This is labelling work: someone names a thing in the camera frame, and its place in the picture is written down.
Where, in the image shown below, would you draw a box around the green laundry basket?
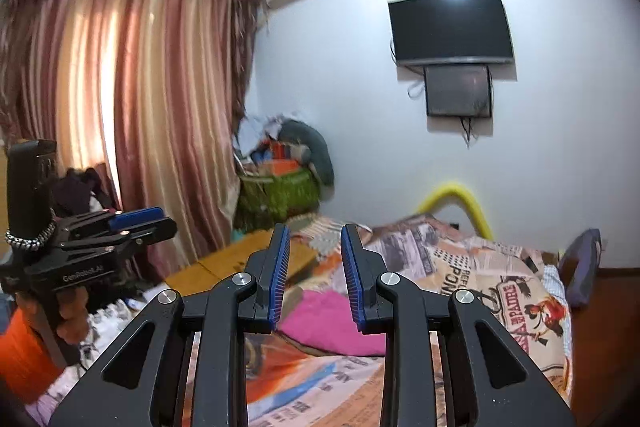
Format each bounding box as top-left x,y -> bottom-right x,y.
234,168 -> 320,233

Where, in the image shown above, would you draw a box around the yellow foam tube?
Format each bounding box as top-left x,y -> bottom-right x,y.
416,182 -> 495,241

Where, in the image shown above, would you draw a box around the pile of clothes in basket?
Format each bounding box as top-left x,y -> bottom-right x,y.
232,114 -> 311,176

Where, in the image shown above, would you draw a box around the dark wall-mounted box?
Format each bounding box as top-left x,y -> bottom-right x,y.
424,65 -> 492,119

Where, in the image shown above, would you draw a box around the purple pillow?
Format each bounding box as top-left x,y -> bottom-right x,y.
559,229 -> 602,309

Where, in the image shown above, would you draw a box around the hand in orange sleeve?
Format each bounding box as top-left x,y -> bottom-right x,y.
16,283 -> 91,348

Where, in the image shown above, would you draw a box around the wooden bed frame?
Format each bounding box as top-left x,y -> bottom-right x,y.
165,230 -> 318,296

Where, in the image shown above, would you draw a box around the grey pillow on basket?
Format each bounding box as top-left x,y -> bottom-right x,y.
278,119 -> 334,187

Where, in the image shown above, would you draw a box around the pink pants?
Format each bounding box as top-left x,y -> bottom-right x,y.
278,291 -> 386,357

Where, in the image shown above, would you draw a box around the pink striped curtain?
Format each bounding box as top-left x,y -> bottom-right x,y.
1,0 -> 260,277

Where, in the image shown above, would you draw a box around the newspaper print bedsheet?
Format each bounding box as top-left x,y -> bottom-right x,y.
29,211 -> 574,427

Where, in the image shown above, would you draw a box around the black wall television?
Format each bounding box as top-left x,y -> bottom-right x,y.
388,0 -> 514,66

